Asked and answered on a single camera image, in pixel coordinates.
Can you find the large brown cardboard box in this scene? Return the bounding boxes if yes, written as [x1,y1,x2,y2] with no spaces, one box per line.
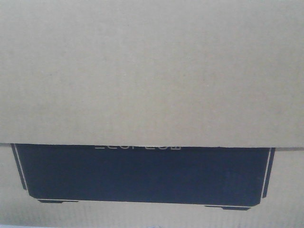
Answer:
[0,0,304,228]

